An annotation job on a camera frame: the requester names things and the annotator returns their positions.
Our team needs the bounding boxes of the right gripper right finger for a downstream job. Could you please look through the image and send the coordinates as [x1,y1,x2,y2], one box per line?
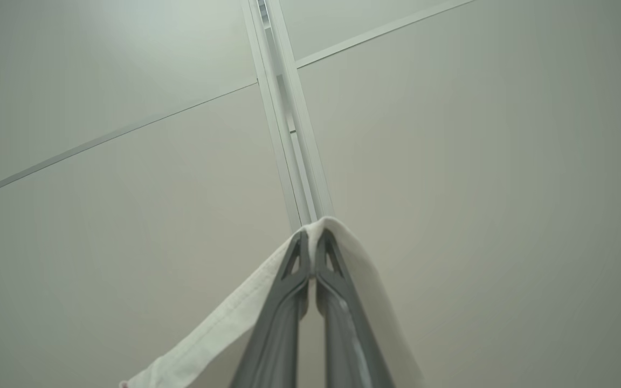
[315,230,396,388]

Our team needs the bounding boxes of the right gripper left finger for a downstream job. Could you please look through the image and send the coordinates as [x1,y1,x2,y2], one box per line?
[230,230,312,388]

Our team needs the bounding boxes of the red shorts thin white stripes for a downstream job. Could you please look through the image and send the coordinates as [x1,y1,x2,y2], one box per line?
[119,216,424,388]

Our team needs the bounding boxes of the white ceiling track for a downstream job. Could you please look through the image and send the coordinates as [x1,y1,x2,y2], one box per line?
[240,0,335,232]

